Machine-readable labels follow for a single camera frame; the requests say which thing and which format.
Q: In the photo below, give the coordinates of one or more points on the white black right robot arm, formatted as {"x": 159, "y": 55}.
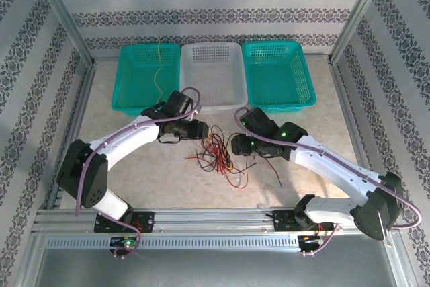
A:
{"x": 336, "y": 169}

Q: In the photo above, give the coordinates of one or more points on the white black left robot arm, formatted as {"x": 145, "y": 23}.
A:
{"x": 127, "y": 135}

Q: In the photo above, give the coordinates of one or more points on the white perforated plastic basket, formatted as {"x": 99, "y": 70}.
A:
{"x": 215, "y": 75}

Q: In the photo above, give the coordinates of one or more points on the teal perforated plastic basket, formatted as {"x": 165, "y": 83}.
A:
{"x": 134, "y": 75}
{"x": 279, "y": 78}

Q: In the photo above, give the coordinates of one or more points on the small green-lit circuit board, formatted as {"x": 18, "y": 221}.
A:
{"x": 126, "y": 242}

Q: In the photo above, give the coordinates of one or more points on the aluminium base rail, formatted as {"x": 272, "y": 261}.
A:
{"x": 215, "y": 219}

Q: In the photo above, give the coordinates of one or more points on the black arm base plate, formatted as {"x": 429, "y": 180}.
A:
{"x": 144, "y": 221}
{"x": 282, "y": 221}

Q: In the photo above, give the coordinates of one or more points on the aluminium frame post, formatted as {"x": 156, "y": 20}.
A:
{"x": 363, "y": 8}
{"x": 61, "y": 8}

